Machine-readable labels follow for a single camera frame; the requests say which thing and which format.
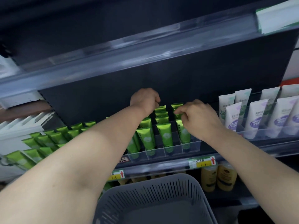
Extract green face wash tube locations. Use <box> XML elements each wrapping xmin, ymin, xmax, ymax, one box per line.
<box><xmin>171</xmin><ymin>103</ymin><xmax>185</xmax><ymax>120</ymax></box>

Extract dark metal store shelf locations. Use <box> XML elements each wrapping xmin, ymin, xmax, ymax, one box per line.
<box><xmin>0</xmin><ymin>0</ymin><xmax>299</xmax><ymax>99</ymax></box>
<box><xmin>110</xmin><ymin>141</ymin><xmax>299</xmax><ymax>179</ymax></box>

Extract price label with red arrow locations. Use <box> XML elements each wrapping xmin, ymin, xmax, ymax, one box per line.
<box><xmin>107</xmin><ymin>170</ymin><xmax>126</xmax><ymax>181</ymax></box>
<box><xmin>188</xmin><ymin>156</ymin><xmax>217</xmax><ymax>170</ymax></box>

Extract green and white shelf label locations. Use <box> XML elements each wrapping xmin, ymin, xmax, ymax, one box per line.
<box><xmin>256</xmin><ymin>0</ymin><xmax>299</xmax><ymax>34</ymax></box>

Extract clear plastic divider tray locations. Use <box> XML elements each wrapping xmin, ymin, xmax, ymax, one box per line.
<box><xmin>126</xmin><ymin>120</ymin><xmax>202</xmax><ymax>163</ymax></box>

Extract person's left hand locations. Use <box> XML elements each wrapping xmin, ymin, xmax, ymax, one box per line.
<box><xmin>130</xmin><ymin>88</ymin><xmax>161</xmax><ymax>115</ymax></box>

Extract person's left forearm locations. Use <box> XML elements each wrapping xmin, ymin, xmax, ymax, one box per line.
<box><xmin>0</xmin><ymin>105</ymin><xmax>153</xmax><ymax>224</ymax></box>

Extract pile of green boxes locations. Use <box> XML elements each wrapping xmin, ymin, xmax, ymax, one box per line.
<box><xmin>6</xmin><ymin>120</ymin><xmax>97</xmax><ymax>170</ymax></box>

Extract person's right hand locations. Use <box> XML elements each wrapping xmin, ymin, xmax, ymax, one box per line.
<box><xmin>174</xmin><ymin>99</ymin><xmax>225</xmax><ymax>141</ymax></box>

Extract stack of white boxes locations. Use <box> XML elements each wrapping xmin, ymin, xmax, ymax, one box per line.
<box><xmin>0</xmin><ymin>112</ymin><xmax>62</xmax><ymax>148</ymax></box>

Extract rows of green tubes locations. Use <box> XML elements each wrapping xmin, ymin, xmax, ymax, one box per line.
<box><xmin>127</xmin><ymin>104</ymin><xmax>194</xmax><ymax>160</ymax></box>

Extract row of white tubes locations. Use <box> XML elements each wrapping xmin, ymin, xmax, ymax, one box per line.
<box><xmin>218</xmin><ymin>84</ymin><xmax>299</xmax><ymax>140</ymax></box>

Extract person's right forearm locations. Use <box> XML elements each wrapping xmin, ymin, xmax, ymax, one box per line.
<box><xmin>200</xmin><ymin>127</ymin><xmax>299</xmax><ymax>224</ymax></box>

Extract brown cardboard piece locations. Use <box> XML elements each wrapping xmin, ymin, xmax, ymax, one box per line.
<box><xmin>0</xmin><ymin>100</ymin><xmax>54</xmax><ymax>120</ymax></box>

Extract clear plastic display tray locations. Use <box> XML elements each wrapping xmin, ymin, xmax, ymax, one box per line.
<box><xmin>218</xmin><ymin>91</ymin><xmax>299</xmax><ymax>141</ymax></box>

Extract grey plastic basket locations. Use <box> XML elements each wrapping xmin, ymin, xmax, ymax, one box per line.
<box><xmin>93</xmin><ymin>173</ymin><xmax>225</xmax><ymax>224</ymax></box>

